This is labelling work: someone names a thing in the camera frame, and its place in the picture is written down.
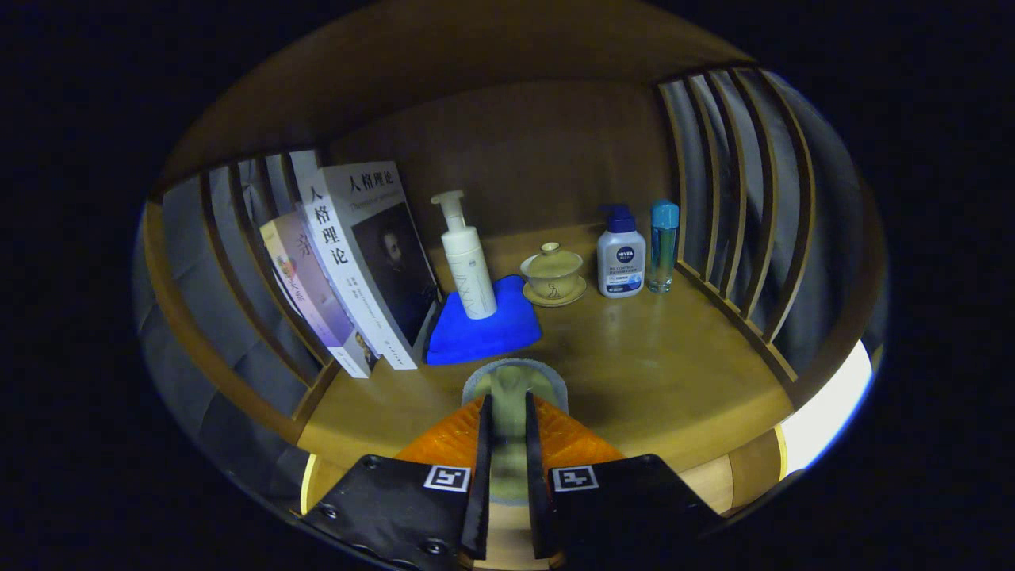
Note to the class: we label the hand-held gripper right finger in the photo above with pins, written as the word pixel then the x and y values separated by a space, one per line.
pixel 536 476

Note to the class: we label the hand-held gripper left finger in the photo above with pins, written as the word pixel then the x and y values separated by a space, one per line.
pixel 477 476

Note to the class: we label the wooden countertop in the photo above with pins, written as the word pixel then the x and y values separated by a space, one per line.
pixel 650 365

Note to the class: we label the white grooved side cabinet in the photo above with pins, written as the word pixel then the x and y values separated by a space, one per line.
pixel 829 412

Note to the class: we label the brown wooden cabinet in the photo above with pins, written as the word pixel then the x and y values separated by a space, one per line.
pixel 515 151

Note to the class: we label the blue folded cloth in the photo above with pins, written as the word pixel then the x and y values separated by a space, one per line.
pixel 484 337

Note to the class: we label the yellow lidded teacup with saucer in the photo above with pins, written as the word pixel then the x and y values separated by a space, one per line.
pixel 553 274

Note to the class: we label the white pump bottle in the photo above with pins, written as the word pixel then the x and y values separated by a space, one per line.
pixel 469 270

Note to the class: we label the white bottle with blue cap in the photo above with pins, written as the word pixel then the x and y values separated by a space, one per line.
pixel 621 266

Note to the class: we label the purple paperback book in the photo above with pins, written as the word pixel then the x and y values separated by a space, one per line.
pixel 317 293

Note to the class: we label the white and black book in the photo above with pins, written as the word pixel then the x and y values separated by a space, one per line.
pixel 349 262

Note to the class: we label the teal slim bottle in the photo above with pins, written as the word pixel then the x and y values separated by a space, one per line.
pixel 662 254

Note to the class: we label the thin white book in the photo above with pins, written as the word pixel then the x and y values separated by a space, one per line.
pixel 304 170

